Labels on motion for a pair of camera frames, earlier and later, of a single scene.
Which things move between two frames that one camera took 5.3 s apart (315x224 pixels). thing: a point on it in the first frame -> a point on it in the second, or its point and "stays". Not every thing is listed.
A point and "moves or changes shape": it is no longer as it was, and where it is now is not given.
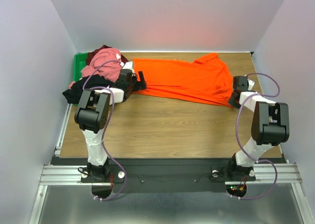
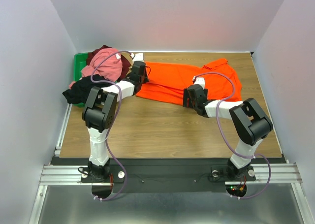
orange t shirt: [208, 79] moves or changes shape
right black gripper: [234, 99] -> [188, 99]
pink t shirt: [111, 70] stays
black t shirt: [73, 95] stays
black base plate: [171, 176] stays
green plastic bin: [79, 61] stays
